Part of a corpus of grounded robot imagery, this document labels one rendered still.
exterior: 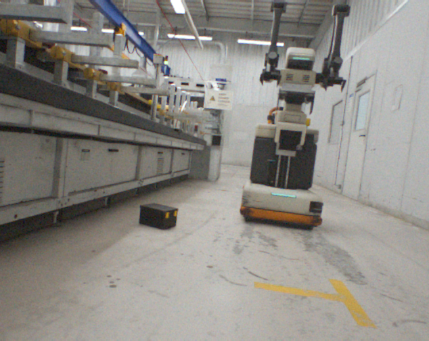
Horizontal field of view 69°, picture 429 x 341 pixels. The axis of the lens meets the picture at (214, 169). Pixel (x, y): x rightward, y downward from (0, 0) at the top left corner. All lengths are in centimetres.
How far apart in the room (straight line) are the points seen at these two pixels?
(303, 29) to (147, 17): 529
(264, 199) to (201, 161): 336
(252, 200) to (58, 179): 136
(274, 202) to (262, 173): 40
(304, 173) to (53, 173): 192
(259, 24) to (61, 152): 1010
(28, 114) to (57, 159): 60
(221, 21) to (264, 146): 908
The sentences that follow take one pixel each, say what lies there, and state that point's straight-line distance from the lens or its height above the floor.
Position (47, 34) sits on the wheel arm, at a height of 83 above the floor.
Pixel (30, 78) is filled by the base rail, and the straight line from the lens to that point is 125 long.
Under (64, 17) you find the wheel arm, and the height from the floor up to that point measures 80.
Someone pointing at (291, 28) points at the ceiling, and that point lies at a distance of 1147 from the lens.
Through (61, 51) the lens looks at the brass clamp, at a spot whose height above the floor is 83.
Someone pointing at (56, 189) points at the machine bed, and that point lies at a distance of 190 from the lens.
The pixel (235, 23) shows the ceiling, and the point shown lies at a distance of 1150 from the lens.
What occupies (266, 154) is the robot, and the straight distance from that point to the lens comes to 274.
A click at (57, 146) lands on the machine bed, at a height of 44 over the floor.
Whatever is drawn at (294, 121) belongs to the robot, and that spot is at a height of 82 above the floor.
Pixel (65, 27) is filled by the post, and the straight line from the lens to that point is 148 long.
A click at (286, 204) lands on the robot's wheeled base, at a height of 18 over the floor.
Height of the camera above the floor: 51
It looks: 3 degrees down
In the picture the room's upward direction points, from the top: 7 degrees clockwise
